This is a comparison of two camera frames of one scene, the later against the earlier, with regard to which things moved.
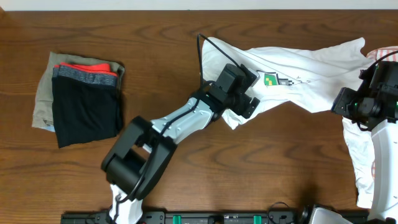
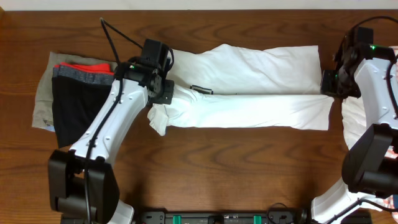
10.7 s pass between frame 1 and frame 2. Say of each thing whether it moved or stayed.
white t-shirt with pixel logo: moved
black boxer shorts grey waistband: stayed
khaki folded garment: stayed
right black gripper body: moved
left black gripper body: moved
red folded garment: stayed
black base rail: stayed
